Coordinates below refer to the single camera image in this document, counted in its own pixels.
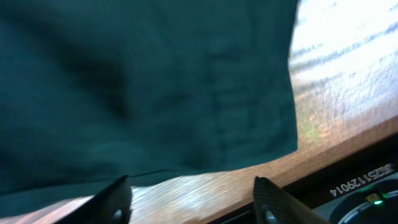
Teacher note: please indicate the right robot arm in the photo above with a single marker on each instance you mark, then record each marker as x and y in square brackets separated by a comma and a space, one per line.
[376, 204]

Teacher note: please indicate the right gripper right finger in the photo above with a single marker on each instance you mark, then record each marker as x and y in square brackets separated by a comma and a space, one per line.
[273, 205]

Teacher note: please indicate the black shorts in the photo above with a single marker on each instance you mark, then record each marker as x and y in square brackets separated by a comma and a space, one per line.
[92, 90]

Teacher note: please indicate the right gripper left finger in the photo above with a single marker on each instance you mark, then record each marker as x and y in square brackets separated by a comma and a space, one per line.
[110, 206]

